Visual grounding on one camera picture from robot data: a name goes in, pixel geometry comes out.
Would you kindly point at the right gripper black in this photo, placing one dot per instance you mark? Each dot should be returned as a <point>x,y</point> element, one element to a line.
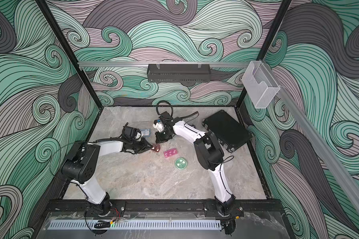
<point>159,139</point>

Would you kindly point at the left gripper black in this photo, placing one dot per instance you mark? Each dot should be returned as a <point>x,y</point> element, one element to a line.
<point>145,147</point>

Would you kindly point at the dark red pillbox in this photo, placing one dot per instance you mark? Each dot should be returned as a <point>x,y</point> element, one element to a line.
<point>156,148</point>

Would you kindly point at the blue rectangular pillbox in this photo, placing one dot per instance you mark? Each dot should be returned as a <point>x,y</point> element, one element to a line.
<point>145,132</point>

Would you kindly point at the pink pillbox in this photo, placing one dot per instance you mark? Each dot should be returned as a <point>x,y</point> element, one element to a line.
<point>170,152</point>

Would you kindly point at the green round pillbox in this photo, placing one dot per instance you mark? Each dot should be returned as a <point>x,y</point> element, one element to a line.
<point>180,163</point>

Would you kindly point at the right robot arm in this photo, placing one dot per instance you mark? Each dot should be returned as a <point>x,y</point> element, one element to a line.
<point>208,152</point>

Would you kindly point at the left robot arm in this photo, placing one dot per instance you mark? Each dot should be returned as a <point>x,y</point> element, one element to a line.
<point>81,161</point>

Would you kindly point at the black flat case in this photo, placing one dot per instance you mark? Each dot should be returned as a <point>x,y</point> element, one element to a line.
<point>229,132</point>

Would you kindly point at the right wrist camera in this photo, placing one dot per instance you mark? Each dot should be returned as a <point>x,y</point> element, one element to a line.
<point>158,125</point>

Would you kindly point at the black wall tray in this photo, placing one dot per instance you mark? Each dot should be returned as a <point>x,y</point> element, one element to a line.
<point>178,73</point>

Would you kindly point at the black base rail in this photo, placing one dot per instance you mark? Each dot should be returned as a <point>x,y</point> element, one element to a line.
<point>208,206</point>

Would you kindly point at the clear plastic wall holder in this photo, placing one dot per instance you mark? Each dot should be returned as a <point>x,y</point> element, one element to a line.
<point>259,82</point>

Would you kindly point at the white slotted cable duct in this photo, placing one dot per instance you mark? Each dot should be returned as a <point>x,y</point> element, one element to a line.
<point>170,224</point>

